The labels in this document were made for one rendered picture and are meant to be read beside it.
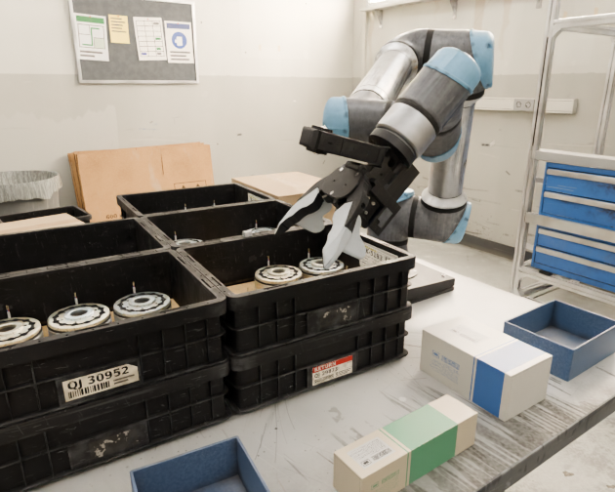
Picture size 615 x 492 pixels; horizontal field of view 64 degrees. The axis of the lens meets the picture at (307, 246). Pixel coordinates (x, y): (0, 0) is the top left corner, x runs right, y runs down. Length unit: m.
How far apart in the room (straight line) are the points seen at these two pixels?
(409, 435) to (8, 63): 3.62
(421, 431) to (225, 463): 0.29
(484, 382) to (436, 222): 0.51
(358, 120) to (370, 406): 0.50
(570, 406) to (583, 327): 0.29
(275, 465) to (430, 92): 0.58
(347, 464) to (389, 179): 0.39
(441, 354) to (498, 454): 0.21
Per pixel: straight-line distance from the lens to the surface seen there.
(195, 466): 0.77
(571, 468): 2.07
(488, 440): 0.91
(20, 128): 4.00
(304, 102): 4.80
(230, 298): 0.80
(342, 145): 0.64
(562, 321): 1.31
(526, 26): 3.92
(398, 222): 1.34
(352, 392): 0.97
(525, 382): 0.96
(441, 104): 0.71
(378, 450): 0.76
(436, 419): 0.83
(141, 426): 0.85
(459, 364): 0.98
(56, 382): 0.78
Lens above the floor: 1.25
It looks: 18 degrees down
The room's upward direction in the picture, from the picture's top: straight up
